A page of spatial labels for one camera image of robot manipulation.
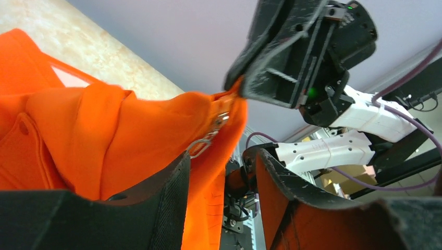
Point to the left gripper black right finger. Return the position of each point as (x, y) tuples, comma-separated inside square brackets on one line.
[(298, 215)]

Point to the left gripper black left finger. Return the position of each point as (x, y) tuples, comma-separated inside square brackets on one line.
[(149, 215)]

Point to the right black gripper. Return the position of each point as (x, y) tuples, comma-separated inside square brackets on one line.
[(317, 43)]

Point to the orange jacket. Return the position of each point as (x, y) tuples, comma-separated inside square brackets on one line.
[(63, 129)]

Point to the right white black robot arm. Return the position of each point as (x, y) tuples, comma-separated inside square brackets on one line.
[(379, 133)]

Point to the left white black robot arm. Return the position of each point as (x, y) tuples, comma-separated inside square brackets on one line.
[(295, 213)]

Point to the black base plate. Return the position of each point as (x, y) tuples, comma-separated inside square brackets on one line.
[(238, 227)]

